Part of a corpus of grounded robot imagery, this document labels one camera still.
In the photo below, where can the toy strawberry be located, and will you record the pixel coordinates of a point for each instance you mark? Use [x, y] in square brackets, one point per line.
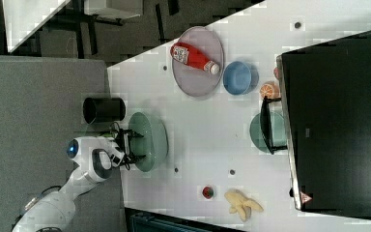
[276, 73]

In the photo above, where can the peeled toy banana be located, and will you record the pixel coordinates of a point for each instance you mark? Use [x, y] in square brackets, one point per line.
[241, 205]

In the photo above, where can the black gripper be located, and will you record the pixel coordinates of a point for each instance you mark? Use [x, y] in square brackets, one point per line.
[121, 138]

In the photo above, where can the blue bowl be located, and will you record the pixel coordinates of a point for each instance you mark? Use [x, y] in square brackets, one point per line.
[240, 78]

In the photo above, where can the toy orange slice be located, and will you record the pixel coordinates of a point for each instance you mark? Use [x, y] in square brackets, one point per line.
[269, 90]

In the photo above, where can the green plastic strainer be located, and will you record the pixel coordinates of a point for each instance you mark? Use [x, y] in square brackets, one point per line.
[154, 144]

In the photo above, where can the grey round plate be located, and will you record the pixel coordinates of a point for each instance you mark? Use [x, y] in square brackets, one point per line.
[195, 82]

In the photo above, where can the red toy tomato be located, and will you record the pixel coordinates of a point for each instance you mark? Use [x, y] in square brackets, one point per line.
[208, 192]

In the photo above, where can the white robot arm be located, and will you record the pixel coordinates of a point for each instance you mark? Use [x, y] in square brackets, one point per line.
[95, 158]

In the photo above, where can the red ketchup bottle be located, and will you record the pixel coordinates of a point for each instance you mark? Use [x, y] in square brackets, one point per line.
[191, 56]

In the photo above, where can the black toaster oven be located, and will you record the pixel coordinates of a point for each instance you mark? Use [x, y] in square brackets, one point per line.
[325, 94]

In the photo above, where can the green toy vegetable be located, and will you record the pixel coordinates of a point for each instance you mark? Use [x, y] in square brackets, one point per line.
[106, 134]

